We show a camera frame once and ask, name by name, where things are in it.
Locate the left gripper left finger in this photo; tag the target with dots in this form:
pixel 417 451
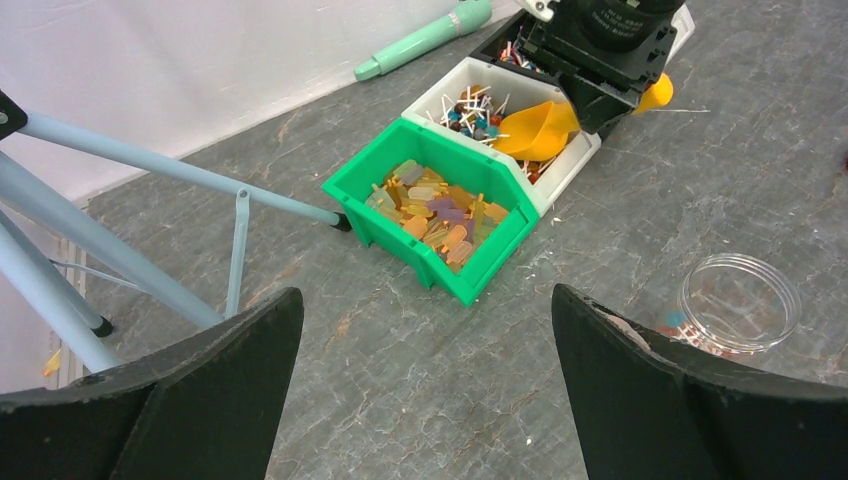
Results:
pixel 207 407

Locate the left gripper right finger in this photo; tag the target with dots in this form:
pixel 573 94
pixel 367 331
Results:
pixel 647 406

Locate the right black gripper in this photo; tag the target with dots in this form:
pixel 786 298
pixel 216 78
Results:
pixel 602 85

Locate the yellow plastic scoop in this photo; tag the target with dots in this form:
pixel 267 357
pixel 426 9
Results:
pixel 537 120

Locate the clear plastic jar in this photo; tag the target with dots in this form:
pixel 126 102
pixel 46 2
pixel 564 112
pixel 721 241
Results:
pixel 731 305

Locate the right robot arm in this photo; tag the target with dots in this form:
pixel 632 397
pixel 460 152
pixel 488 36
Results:
pixel 620 25

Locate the black lollipop bin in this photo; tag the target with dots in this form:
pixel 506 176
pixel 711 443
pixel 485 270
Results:
pixel 499 50

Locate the white candy bin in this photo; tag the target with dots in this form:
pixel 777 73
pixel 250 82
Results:
pixel 684 24

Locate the white lollipop bin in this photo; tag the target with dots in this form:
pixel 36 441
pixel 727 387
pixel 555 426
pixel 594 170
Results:
pixel 489 88

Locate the green candy bin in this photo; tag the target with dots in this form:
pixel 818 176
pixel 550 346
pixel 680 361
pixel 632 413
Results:
pixel 453 214

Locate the light blue music stand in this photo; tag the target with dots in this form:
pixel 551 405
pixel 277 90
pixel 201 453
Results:
pixel 51 295

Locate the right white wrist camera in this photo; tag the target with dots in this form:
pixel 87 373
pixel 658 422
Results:
pixel 539 9

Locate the mint green cylindrical handle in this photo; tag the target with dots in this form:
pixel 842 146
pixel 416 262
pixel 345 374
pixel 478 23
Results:
pixel 464 19

